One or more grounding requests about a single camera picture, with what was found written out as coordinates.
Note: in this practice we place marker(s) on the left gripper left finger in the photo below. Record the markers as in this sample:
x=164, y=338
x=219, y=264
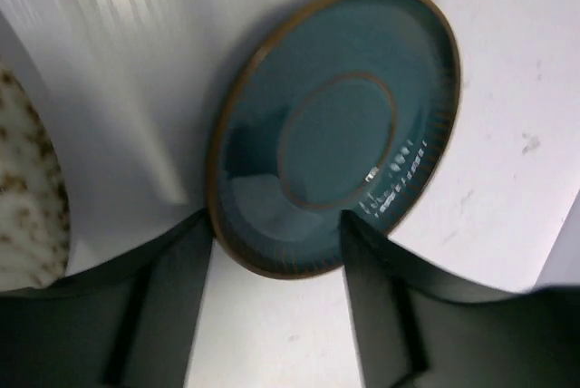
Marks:
x=129, y=322

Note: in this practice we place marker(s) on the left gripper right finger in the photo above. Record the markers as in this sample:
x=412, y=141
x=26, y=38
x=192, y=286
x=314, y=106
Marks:
x=418, y=325

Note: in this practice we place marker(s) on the teal dark saucer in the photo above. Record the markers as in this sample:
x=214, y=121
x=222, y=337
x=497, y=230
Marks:
x=347, y=105

